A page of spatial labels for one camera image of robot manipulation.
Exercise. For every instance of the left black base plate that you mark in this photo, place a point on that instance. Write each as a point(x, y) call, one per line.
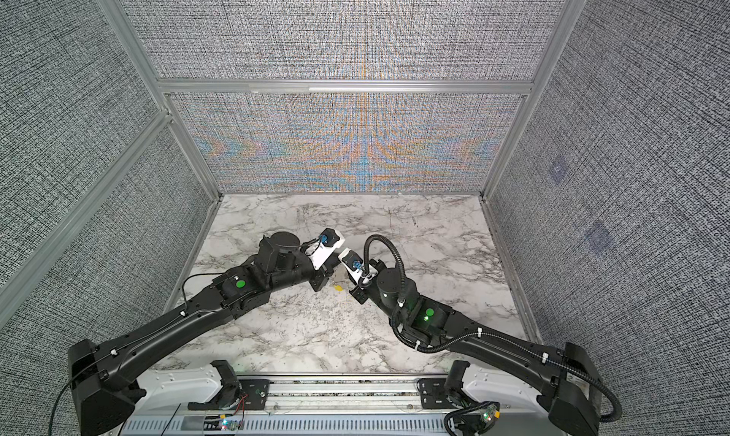
point(252, 394)

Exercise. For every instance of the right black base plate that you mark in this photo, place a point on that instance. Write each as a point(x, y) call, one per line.
point(442, 393)

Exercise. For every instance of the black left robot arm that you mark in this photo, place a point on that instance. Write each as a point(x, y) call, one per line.
point(104, 377)

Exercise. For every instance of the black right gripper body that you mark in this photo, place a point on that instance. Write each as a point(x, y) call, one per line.
point(361, 294)

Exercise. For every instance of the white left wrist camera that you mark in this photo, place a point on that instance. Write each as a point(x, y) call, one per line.
point(319, 251)

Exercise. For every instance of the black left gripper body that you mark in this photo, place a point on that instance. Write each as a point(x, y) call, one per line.
point(320, 276)

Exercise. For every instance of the aluminium front rail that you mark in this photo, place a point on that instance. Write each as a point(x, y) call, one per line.
point(331, 393)

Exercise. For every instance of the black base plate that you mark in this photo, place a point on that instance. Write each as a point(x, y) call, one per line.
point(252, 394)
point(442, 393)

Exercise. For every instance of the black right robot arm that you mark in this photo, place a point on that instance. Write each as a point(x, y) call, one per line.
point(567, 382)

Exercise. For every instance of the slotted grey cable duct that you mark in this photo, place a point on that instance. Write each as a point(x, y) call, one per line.
point(265, 424)

